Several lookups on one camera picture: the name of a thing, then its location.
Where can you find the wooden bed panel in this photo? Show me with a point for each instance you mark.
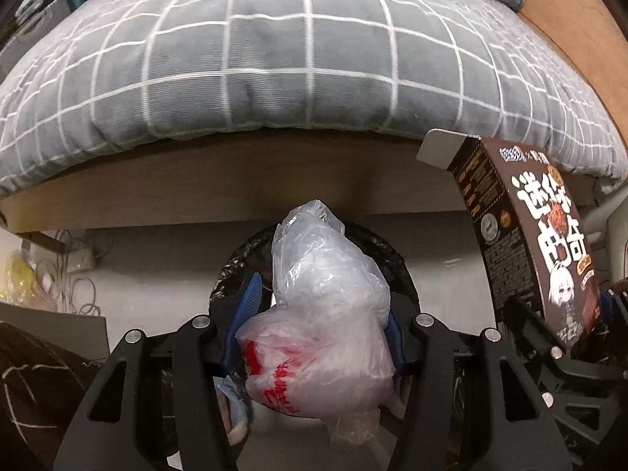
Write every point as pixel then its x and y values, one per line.
pixel 564 10

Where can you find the light blue slipper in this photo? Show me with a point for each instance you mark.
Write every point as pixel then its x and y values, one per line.
pixel 233 397

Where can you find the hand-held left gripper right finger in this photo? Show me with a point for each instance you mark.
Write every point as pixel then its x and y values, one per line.
pixel 396 348

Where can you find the yellow plastic bag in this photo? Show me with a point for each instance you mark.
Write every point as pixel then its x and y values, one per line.
pixel 22 274

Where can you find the dark checked cloth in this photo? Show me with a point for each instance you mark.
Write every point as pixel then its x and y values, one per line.
pixel 29 382

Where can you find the wooden bed frame board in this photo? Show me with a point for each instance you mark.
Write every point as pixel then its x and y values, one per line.
pixel 245 181

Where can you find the trash bin with black liner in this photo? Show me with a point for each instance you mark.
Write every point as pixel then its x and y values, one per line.
pixel 392 265

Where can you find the clear red printed plastic bag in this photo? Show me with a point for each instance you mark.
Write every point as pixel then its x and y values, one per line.
pixel 319 328

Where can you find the dark brown cookie box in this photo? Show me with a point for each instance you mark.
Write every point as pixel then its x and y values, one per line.
pixel 535 235

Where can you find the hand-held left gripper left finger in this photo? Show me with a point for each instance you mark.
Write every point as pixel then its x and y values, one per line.
pixel 248 299

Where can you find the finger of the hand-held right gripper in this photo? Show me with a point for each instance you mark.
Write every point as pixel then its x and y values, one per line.
pixel 527 324
pixel 611 304

